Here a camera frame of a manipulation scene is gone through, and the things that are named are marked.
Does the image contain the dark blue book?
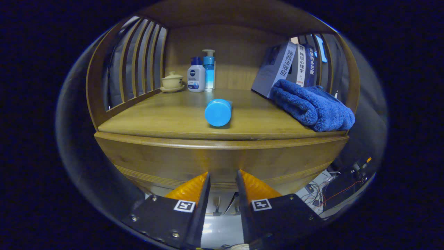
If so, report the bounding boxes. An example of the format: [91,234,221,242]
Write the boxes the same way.
[305,44,318,87]

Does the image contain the wooden cabinet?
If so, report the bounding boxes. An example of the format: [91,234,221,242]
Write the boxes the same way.
[86,0,360,197]

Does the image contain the black equipment case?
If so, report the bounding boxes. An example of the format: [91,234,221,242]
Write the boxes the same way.
[323,167,368,202]

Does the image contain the blue folded towel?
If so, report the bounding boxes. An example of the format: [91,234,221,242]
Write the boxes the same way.
[270,79,356,133]

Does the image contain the white book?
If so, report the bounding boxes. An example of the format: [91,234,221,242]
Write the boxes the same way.
[296,44,307,87]

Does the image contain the white bottle with blue cap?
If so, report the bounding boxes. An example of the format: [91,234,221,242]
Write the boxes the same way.
[187,57,206,93]

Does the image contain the red cable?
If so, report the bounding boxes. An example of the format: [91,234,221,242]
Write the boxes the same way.
[323,181,363,205]

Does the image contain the blue and white tube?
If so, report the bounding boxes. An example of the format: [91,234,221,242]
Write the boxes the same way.
[204,99,233,127]

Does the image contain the wooden drawer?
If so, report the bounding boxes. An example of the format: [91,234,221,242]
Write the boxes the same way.
[94,134,349,195]

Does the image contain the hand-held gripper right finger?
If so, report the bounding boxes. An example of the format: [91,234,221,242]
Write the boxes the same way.
[237,170,325,245]

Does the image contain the grey book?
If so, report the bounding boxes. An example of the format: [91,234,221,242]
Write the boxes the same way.
[251,41,297,99]

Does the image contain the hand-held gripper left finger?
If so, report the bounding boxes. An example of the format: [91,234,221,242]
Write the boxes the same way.
[121,172,211,250]

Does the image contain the wooden cabinet door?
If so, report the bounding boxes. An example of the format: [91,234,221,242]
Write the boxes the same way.
[223,192,240,216]
[208,192,223,216]

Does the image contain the cream lidded teacup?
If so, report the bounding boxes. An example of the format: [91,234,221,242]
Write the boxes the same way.
[160,71,185,93]

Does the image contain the blue pump bottle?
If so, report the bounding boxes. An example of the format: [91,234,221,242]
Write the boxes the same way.
[203,49,216,92]

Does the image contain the wooden countertop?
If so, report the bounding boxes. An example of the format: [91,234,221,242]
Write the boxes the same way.
[98,88,348,141]

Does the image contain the black and orange tool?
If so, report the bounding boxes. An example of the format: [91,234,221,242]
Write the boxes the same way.
[350,157,372,174]

